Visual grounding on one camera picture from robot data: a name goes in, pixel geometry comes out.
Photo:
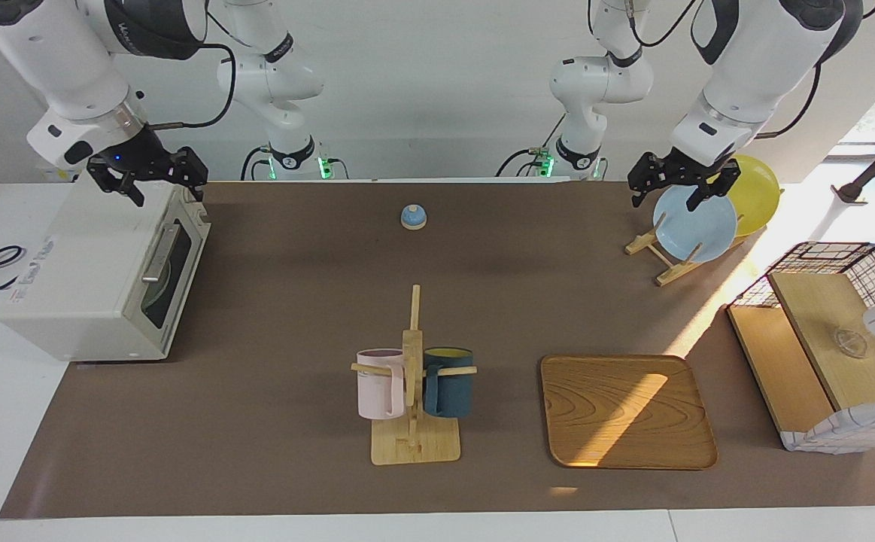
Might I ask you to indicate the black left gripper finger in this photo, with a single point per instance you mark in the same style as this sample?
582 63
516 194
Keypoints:
636 196
699 196

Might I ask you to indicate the light blue plate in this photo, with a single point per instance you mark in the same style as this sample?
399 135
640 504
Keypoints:
693 233

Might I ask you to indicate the wooden plate rack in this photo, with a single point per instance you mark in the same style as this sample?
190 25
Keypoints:
666 271

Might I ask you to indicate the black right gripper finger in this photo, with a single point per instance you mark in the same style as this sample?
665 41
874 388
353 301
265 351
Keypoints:
136 194
196 191

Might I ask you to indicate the plain wooden board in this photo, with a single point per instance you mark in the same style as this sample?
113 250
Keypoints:
783 369

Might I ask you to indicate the white wall socket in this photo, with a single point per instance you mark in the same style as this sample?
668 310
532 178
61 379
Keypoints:
50 173

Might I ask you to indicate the wooden tray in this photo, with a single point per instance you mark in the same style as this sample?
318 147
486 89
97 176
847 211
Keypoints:
625 414

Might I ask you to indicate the dark blue mug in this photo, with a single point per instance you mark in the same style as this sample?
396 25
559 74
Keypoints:
452 391

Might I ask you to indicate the pink mug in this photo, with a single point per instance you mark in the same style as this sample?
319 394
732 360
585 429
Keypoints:
378 388

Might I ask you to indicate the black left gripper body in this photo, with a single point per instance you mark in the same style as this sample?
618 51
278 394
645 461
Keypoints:
678 169

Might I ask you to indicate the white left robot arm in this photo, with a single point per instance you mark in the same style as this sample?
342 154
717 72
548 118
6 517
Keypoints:
753 68

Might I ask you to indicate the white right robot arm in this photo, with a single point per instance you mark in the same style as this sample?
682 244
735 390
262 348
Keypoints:
68 68

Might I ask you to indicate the small blue bell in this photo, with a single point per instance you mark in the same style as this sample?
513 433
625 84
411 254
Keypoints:
413 217

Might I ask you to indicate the yellow plate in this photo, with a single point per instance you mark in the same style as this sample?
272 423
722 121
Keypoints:
761 196

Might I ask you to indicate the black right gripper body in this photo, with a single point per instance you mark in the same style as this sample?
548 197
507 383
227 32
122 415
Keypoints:
140 158

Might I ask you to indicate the wooden mug rack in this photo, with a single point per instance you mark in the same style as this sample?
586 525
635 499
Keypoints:
414 444

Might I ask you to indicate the brown table mat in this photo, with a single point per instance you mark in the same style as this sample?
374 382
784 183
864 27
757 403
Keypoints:
271 301

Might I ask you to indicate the white toaster oven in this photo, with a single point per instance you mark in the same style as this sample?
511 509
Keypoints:
68 286

